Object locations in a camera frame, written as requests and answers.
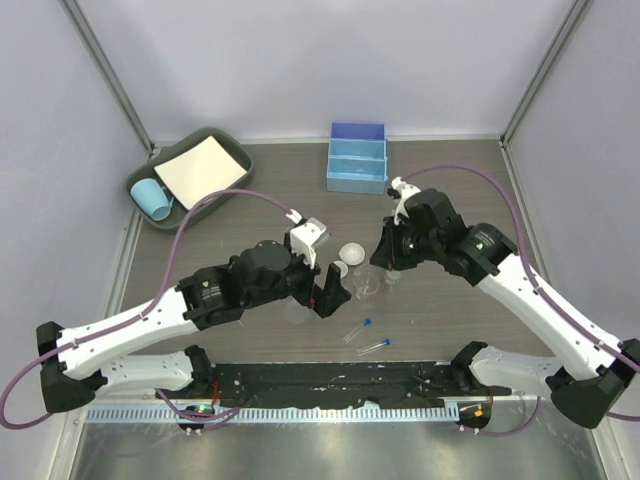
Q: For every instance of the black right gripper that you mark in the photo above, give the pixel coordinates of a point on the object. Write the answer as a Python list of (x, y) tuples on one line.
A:
[(388, 254)]

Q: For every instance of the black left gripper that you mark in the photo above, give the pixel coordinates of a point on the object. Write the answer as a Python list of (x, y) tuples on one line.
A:
[(325, 301)]

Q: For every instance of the blue capped test tube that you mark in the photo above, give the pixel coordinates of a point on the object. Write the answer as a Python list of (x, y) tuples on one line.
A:
[(373, 347), (357, 330)]

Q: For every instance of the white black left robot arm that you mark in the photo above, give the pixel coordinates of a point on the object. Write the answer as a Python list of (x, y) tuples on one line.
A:
[(82, 363)]

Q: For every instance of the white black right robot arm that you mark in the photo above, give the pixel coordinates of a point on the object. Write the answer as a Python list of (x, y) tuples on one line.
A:
[(589, 368)]

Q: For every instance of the small clear glass bottle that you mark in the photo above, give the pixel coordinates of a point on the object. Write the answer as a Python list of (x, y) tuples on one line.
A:
[(392, 278)]

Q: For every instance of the small white ceramic bowl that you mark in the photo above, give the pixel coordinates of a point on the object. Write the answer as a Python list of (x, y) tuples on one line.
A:
[(343, 267)]

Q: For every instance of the clear glass beaker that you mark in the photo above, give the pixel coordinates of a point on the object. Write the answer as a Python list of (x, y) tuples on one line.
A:
[(366, 282)]

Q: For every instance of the large white ceramic bowl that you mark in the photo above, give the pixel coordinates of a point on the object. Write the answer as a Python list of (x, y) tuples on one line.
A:
[(352, 254)]

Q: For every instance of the blue tiered organizer box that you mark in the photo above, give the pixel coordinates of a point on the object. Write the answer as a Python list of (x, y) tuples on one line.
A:
[(357, 158)]

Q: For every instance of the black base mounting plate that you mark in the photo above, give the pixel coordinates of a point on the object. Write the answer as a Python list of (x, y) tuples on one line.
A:
[(335, 385)]

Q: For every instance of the dark green plastic tray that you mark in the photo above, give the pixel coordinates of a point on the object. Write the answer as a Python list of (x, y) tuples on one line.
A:
[(178, 212)]

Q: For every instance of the white square plate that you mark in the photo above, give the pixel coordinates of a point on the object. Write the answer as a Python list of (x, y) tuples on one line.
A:
[(200, 171)]

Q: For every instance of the light blue mug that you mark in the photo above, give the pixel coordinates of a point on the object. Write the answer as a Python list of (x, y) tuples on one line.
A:
[(154, 199)]

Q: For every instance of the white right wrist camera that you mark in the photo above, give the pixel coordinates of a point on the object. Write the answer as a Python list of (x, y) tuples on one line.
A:
[(401, 191)]

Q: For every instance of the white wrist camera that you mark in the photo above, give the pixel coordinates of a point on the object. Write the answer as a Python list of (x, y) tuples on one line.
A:
[(401, 191), (307, 235)]

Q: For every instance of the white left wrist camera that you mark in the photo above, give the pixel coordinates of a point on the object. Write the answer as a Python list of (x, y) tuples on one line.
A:
[(307, 235)]

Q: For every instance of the white slotted cable duct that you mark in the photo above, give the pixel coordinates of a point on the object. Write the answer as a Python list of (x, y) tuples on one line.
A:
[(157, 413)]

